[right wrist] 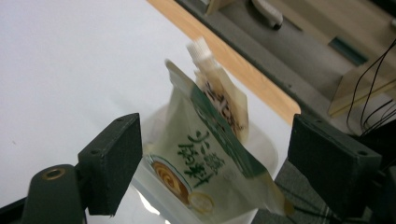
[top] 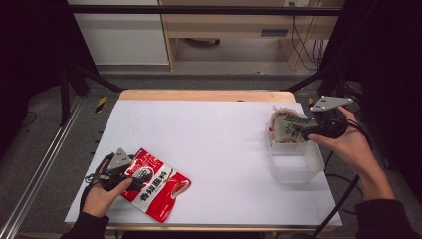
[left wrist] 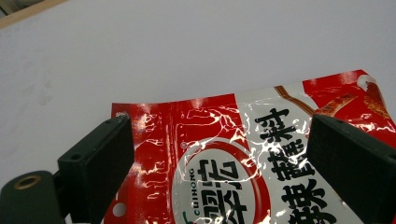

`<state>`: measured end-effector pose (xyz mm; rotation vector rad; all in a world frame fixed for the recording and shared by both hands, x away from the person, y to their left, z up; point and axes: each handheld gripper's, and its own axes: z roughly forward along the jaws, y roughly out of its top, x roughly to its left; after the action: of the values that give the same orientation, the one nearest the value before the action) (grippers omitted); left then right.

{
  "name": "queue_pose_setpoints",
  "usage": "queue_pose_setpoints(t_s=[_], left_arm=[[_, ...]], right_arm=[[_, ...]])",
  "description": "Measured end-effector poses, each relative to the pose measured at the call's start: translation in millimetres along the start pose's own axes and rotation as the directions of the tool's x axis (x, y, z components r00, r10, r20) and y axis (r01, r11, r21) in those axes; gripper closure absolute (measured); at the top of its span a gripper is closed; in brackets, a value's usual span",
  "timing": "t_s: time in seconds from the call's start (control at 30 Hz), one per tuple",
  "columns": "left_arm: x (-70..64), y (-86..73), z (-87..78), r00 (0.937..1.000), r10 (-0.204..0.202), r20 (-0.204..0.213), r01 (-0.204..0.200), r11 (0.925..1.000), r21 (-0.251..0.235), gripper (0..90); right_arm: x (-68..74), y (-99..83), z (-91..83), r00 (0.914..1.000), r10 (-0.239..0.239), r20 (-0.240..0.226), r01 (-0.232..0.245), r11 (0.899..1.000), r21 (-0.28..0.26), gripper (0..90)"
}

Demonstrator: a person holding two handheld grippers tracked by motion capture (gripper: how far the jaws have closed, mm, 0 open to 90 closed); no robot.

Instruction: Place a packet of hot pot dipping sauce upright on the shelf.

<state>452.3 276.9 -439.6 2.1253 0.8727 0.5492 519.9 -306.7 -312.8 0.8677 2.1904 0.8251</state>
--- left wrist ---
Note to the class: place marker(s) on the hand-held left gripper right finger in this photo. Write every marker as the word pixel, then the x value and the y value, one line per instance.
pixel 351 168

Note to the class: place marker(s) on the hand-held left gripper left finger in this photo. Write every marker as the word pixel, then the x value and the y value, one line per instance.
pixel 99 168

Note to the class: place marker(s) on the red and white seasoning packet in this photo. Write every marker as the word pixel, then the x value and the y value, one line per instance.
pixel 218 155

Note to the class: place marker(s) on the wooden table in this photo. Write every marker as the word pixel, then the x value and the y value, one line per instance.
pixel 28 12

